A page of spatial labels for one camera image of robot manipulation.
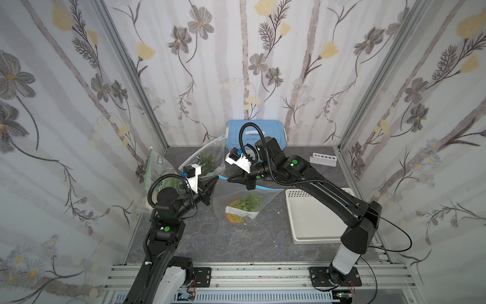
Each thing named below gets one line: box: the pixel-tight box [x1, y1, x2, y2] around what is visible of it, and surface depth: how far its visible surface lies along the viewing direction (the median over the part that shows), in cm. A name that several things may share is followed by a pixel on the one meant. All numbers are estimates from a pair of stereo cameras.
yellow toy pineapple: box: [225, 191, 263, 225], surface depth 78 cm
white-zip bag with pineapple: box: [178, 135, 226, 179], surface depth 86 cm
